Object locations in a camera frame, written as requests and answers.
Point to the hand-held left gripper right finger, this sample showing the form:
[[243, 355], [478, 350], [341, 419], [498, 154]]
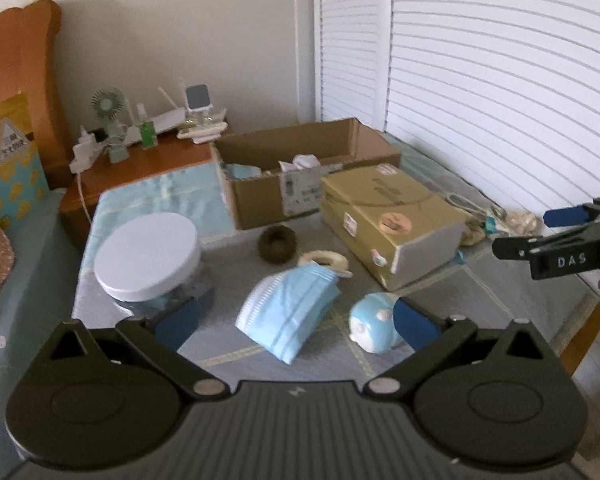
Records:
[[414, 324]]

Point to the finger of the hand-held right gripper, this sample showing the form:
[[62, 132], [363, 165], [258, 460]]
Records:
[[515, 248], [565, 217]]

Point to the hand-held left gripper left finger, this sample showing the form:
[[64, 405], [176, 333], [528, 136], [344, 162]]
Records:
[[177, 324]]

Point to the beige knotted cloth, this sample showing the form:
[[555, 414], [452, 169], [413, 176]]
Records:
[[522, 222]]

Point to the blue plush toy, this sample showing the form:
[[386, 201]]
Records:
[[372, 324]]

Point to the blue face mask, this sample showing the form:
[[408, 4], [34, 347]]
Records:
[[285, 310]]

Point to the clear container with white lid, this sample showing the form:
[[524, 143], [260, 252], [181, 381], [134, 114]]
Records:
[[147, 255]]

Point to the yellow closed cardboard box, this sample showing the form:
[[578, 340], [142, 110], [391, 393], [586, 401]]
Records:
[[395, 215]]

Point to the dark green hair scrunchie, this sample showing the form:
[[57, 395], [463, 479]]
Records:
[[277, 244]]

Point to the white louvred door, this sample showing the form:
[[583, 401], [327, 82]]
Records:
[[505, 85], [352, 45]]

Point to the grey-green bed sheet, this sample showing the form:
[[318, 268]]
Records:
[[25, 310]]

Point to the wooden nightstand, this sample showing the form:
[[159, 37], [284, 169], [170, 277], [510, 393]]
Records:
[[145, 165]]

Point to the white power strip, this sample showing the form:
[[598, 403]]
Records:
[[87, 152]]

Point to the white remote control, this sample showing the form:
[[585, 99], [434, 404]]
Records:
[[200, 131]]

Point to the green bottle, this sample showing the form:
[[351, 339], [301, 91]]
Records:
[[147, 132]]

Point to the white cloth bag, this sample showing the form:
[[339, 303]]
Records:
[[300, 161]]

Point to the white router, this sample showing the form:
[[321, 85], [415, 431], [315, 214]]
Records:
[[170, 120]]

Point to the small grey screen device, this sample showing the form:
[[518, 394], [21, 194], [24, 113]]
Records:
[[198, 97]]

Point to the small green desk fan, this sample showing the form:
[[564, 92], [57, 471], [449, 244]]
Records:
[[108, 102]]

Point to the yellow duck print bag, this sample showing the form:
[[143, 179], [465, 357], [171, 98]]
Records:
[[7, 160]]

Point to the wooden headboard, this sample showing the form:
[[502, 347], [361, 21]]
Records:
[[15, 65]]

